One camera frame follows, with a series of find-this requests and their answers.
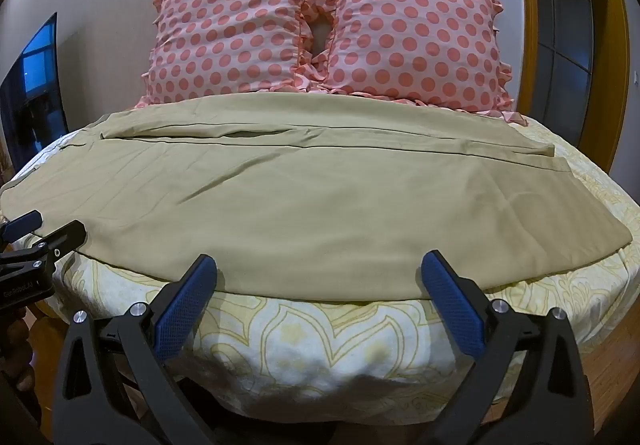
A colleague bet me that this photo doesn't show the wooden framed glass door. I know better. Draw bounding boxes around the wooden framed glass door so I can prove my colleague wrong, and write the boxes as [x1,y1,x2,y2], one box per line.
[420,0,633,173]

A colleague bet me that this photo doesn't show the black television screen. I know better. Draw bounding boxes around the black television screen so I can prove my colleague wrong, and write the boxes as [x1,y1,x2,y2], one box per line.
[0,12,69,161]

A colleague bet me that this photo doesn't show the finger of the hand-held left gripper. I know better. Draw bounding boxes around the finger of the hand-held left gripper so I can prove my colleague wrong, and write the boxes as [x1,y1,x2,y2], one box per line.
[27,220,87,268]
[0,210,44,246]

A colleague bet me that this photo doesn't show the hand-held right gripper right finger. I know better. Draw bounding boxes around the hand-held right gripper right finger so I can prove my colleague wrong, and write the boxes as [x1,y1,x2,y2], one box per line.
[420,250,602,445]

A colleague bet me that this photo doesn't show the yellow floral bed sheet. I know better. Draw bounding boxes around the yellow floral bed sheet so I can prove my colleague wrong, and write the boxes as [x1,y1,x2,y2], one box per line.
[0,118,640,411]

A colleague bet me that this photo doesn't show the khaki pants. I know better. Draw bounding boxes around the khaki pants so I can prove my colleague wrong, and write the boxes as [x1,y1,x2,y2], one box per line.
[0,92,633,302]

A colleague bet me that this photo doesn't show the pink polka dot pillow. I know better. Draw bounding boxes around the pink polka dot pillow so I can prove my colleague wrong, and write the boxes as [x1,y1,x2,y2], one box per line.
[312,0,531,127]
[134,0,328,108]

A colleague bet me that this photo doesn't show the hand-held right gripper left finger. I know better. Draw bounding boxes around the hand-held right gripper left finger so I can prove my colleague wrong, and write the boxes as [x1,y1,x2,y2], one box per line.
[54,253,219,445]

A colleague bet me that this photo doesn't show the person's left hand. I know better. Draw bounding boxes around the person's left hand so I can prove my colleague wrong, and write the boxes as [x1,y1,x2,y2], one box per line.
[0,307,41,426]

